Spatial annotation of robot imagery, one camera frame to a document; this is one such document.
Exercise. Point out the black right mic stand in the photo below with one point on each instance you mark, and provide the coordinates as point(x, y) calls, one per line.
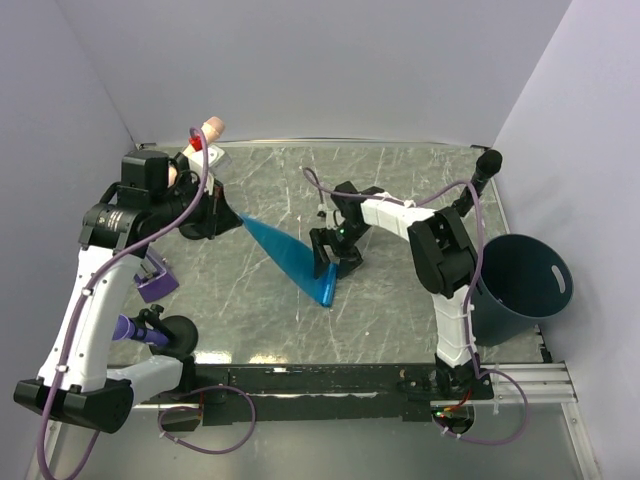
point(467, 200)

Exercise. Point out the dark blue trash bin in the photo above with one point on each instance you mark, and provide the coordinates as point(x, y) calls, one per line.
point(523, 282)

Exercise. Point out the beige microphone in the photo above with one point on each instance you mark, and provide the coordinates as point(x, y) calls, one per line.
point(212, 129)

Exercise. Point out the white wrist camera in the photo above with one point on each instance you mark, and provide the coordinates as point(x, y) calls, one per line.
point(332, 217)
point(218, 161)

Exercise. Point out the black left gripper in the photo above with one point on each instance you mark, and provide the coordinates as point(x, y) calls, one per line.
point(217, 210)

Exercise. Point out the aluminium rail frame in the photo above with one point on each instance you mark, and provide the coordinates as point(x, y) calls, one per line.
point(539, 383)

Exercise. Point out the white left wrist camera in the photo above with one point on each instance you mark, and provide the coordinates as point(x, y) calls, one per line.
point(218, 161)

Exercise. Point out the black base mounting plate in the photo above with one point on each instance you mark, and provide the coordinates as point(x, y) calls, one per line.
point(226, 408)

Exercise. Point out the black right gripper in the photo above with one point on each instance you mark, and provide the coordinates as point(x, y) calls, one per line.
point(349, 259)

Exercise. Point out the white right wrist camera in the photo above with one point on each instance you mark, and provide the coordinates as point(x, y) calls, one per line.
point(332, 217)

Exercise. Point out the black microphone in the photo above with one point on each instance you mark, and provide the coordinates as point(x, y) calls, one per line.
point(487, 166)

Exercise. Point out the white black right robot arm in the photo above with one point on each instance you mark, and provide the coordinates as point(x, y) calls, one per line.
point(444, 261)

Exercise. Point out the purple microphone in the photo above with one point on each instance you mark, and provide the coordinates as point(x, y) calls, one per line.
point(128, 329)

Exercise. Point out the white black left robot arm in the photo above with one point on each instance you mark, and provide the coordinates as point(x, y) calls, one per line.
point(155, 194)

